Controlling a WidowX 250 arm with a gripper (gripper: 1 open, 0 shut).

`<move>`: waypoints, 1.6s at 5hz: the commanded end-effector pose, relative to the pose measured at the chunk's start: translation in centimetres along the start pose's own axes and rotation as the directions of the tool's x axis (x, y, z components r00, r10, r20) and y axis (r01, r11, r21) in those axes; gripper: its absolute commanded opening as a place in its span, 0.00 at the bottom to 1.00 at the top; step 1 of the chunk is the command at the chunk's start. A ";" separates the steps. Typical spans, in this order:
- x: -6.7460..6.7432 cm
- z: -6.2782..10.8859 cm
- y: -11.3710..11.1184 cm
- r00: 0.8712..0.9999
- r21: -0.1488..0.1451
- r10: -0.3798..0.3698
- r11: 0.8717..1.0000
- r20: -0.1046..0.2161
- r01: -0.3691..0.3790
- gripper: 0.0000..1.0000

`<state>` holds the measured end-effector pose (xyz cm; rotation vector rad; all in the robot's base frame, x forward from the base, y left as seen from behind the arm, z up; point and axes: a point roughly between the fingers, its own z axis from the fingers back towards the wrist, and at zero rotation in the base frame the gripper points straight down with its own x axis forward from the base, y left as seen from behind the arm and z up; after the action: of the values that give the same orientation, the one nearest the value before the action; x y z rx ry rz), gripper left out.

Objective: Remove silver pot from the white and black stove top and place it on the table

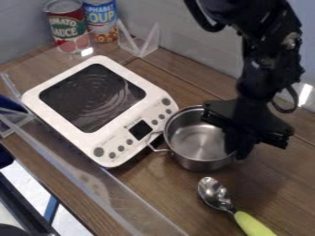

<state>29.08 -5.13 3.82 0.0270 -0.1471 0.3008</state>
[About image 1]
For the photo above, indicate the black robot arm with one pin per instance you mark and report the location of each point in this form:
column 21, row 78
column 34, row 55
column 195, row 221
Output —
column 271, row 32

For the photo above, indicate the alphabet soup can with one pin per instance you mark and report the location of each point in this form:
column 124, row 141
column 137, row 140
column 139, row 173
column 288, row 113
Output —
column 101, row 20

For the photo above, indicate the black metal table frame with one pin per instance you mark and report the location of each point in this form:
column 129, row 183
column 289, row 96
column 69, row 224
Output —
column 33, row 224

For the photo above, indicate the silver pot with handles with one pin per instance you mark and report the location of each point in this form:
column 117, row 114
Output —
column 195, row 143

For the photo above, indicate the clear acrylic corner bracket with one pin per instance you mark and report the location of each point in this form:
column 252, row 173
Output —
column 140, row 47

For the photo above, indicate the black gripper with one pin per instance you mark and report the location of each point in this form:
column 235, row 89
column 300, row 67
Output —
column 248, row 124

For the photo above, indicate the spoon with green handle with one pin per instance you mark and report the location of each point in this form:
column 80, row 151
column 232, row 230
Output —
column 213, row 194

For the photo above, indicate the clear acrylic front barrier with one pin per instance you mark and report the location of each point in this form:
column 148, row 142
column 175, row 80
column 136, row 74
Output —
column 104, row 204

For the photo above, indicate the tomato sauce can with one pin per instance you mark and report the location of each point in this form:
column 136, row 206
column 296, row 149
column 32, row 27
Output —
column 67, row 22

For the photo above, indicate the white and black stove top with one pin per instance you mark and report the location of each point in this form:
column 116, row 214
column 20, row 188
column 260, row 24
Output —
column 104, row 108

